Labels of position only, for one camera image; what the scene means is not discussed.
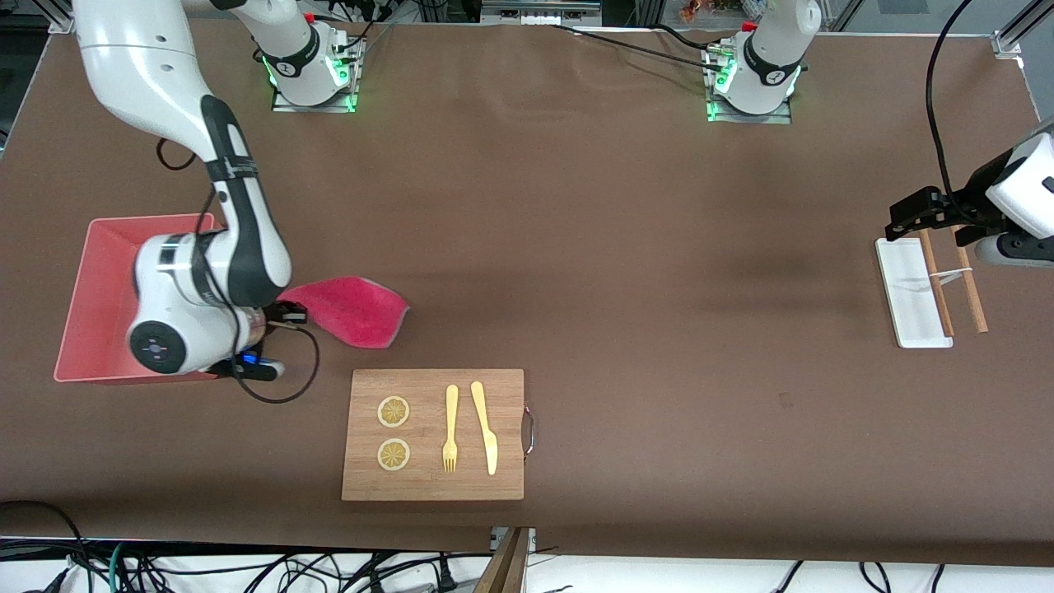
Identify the yellow plastic fork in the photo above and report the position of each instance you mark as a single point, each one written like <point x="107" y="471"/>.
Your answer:
<point x="451" y="403"/>

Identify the grey power strip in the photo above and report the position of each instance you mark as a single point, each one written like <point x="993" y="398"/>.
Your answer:
<point x="539" y="12"/>

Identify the white rectangular rack base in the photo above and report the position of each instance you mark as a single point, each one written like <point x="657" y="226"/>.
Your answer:
<point x="902" y="288"/>

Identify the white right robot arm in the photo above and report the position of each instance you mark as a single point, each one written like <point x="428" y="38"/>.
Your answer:
<point x="156" y="74"/>

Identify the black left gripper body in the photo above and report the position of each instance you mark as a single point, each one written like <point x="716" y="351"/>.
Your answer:
<point x="962" y="209"/>

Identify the lemon slice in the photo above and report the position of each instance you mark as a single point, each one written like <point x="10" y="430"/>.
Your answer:
<point x="394" y="412"/>
<point x="394" y="455"/>

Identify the pink plastic bin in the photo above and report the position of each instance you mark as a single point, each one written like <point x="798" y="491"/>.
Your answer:
<point x="99" y="296"/>

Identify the aluminium corner bracket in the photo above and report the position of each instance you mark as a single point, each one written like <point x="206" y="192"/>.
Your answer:
<point x="59" y="22"/>
<point x="1008" y="41"/>

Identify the pink microfibre cloth grey edge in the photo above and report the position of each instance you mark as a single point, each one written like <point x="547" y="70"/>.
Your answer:
<point x="354" y="313"/>

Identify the yellow plastic knife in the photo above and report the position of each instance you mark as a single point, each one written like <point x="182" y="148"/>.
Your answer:
<point x="480" y="403"/>

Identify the small metal clamp bracket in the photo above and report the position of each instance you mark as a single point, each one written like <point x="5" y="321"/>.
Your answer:
<point x="531" y="537"/>

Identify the brown wooden beam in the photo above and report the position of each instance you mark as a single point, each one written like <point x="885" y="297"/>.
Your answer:
<point x="504" y="568"/>

